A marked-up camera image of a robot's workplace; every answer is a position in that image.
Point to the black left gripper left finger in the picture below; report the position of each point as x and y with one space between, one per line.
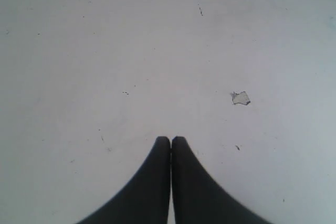
146 196

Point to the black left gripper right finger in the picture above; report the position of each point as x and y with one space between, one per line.
197 197

